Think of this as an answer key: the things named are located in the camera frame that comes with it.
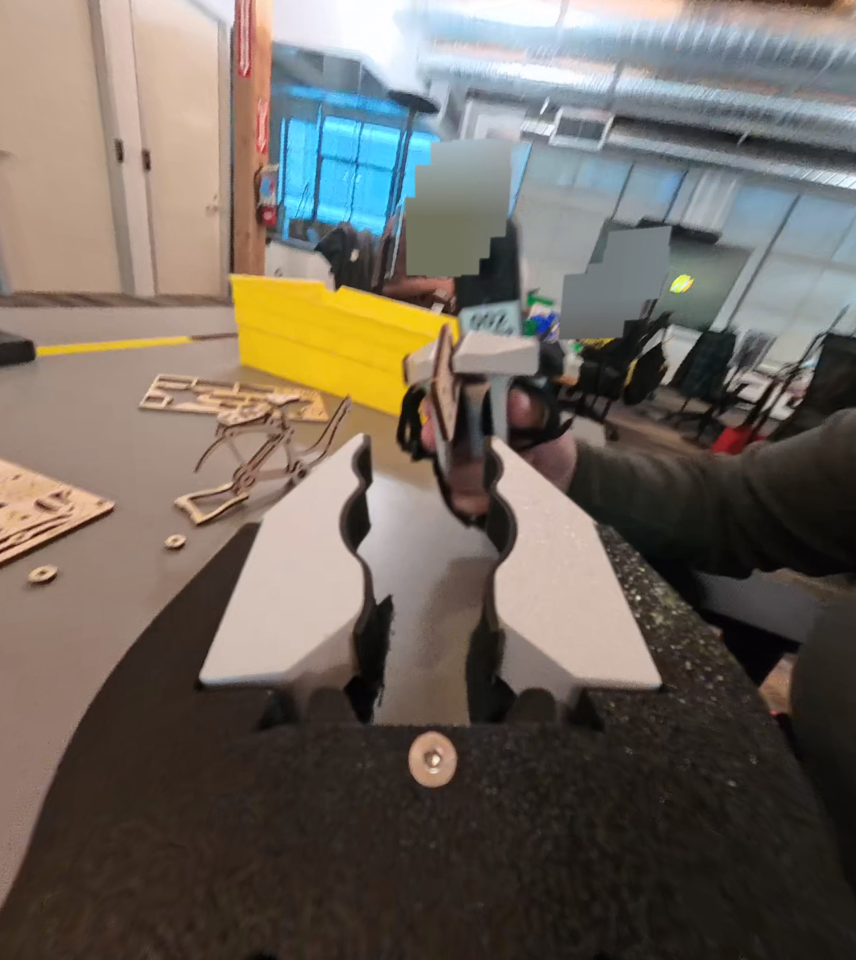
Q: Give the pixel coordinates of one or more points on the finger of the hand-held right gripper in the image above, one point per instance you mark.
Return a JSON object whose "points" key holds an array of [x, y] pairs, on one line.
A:
{"points": [[420, 367], [499, 352]]}

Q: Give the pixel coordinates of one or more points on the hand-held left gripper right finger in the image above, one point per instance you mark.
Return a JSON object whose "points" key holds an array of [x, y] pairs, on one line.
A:
{"points": [[578, 600]]}

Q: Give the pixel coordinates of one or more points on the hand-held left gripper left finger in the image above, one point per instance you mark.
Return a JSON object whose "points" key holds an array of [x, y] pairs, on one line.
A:
{"points": [[285, 600]]}

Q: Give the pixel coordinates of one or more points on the small wooden model part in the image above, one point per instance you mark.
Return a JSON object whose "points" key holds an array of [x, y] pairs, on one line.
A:
{"points": [[444, 390]]}

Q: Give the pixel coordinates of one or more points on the person's right forearm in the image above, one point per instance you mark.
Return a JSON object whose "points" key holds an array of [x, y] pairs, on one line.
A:
{"points": [[698, 495]]}

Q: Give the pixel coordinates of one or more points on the partly built wooden model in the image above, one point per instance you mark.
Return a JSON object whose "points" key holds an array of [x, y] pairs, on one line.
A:
{"points": [[255, 457]]}

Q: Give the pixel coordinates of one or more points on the laser-cut wooden parts sheet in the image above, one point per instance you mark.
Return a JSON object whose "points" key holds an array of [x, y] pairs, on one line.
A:
{"points": [[173, 397], [60, 502]]}

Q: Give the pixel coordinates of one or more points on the person's right hand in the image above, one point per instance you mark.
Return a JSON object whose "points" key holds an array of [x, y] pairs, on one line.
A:
{"points": [[548, 450]]}

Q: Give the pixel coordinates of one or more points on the yellow plastic bin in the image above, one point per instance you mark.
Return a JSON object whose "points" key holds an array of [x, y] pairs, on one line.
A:
{"points": [[308, 337]]}

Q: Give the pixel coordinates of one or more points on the white vent grille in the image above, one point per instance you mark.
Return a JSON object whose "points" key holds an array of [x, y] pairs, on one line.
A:
{"points": [[579, 127]]}

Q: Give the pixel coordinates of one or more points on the black floor lamp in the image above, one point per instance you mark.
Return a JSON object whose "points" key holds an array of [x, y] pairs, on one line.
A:
{"points": [[413, 101]]}

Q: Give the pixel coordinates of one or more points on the red fire extinguisher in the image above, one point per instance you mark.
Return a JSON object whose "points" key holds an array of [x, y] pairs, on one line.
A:
{"points": [[268, 195]]}

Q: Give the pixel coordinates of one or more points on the yellow tape strip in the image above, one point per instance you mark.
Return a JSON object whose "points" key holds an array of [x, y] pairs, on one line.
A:
{"points": [[113, 345]]}

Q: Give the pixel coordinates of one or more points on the white double door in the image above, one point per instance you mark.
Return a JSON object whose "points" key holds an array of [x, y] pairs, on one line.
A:
{"points": [[173, 150]]}

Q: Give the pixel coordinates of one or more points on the silver ventilation duct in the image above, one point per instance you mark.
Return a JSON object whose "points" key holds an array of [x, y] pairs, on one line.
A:
{"points": [[698, 45], [735, 112]]}

